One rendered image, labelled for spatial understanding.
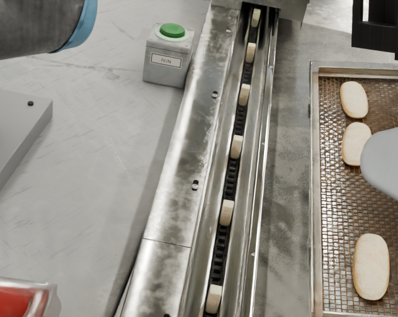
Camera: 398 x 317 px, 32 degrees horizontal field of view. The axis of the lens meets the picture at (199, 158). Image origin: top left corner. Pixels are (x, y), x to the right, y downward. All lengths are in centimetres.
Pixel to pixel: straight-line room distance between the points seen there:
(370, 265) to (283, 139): 35
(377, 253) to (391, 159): 49
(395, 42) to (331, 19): 119
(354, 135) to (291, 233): 16
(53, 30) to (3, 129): 17
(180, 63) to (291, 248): 38
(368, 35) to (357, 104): 71
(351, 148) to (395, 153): 63
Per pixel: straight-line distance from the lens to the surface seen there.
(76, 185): 90
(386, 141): 28
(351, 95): 103
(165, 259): 76
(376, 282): 74
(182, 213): 82
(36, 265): 80
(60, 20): 84
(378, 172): 28
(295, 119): 111
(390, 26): 29
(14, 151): 91
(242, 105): 107
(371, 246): 77
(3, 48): 84
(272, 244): 87
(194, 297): 75
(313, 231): 79
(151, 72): 111
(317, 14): 148
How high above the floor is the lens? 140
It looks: 37 degrees down
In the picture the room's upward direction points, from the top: 10 degrees clockwise
